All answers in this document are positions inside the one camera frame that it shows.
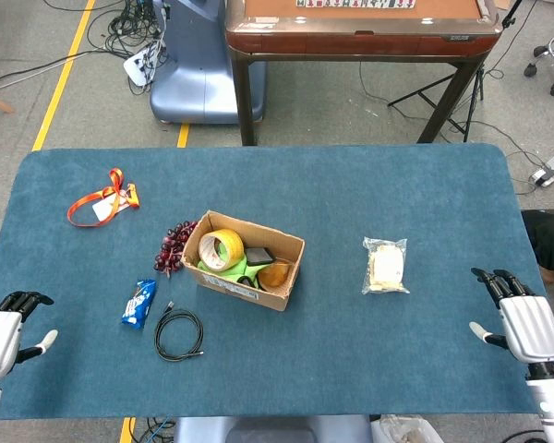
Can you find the brown mahjong table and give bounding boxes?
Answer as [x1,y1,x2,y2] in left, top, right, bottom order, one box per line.
[224,0,504,147]

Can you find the amber tape roll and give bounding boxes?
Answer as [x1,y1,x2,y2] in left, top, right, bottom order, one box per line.
[257,257,295,293]

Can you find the brown cardboard box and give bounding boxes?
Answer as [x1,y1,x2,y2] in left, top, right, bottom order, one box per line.
[180,210,307,313]

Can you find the clear bag of biscuits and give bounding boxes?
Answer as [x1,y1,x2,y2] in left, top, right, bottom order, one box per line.
[361,236,411,295]

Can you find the yellow tape roll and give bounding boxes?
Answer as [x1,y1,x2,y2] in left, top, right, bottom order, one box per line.
[198,228,246,272]

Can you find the black floor cable bundle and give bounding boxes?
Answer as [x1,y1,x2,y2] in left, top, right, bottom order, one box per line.
[86,0,167,59]

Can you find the purple grape bunch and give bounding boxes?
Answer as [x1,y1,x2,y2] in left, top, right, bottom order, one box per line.
[153,220,199,278]

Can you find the blue cookie snack pack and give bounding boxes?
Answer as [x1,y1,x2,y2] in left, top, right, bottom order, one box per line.
[121,279,158,330]

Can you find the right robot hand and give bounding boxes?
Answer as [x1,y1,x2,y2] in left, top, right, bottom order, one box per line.
[469,267,554,366]

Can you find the orange lanyard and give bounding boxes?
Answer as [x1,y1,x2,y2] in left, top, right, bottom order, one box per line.
[66,167,140,228]

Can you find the blue-grey robot torso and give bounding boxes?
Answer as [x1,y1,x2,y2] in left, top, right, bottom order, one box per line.
[173,414,374,443]

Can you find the white badge card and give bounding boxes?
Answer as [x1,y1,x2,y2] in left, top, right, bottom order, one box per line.
[91,193,121,222]

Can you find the face-up mahjong tile row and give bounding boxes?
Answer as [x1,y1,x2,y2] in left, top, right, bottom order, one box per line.
[296,0,416,9]

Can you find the blue table mat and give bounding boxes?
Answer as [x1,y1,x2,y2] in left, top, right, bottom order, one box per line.
[0,142,554,421]

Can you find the green object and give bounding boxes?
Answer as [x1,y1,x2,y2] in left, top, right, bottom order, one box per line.
[197,239,262,290]

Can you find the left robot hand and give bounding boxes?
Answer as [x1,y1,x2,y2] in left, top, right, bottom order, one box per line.
[0,290,59,377]

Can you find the black tripod stand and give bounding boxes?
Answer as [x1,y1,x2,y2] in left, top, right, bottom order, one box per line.
[387,0,524,143]

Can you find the clear plastic bag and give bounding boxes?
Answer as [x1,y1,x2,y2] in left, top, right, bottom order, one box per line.
[371,413,444,443]

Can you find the white power strip with plugs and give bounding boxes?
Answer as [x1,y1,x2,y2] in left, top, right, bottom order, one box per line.
[123,41,165,88]

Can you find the small black box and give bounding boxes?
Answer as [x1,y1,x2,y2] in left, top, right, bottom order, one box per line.
[243,246,274,268]

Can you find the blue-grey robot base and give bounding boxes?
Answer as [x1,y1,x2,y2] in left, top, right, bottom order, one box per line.
[149,0,267,126]

